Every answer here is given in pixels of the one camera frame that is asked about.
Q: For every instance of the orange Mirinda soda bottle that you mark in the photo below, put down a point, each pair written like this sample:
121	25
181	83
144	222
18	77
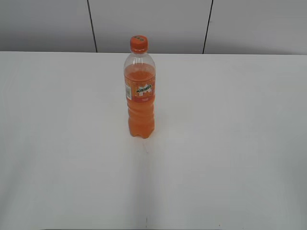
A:
140	76

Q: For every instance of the orange bottle cap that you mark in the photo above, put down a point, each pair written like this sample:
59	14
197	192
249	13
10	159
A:
139	44

